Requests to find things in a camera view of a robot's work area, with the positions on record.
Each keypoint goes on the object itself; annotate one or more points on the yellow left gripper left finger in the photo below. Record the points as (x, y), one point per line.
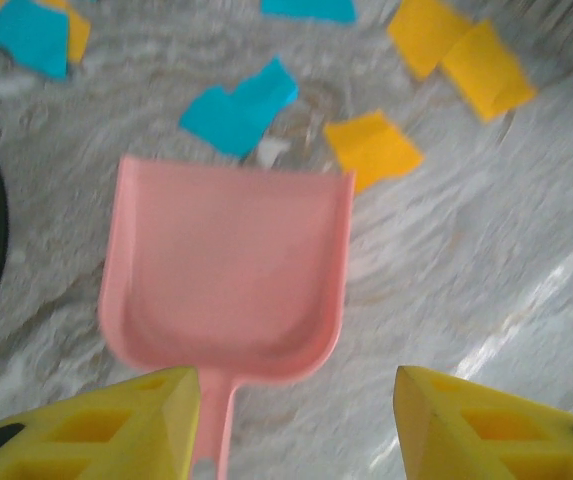
(176, 425)

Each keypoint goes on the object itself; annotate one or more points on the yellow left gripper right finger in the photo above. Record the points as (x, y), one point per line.
(446, 400)

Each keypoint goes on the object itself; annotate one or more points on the pink plastic dustpan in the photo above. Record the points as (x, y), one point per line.
(226, 250)

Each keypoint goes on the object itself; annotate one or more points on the small white paper scrap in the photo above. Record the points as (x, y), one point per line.
(272, 150)

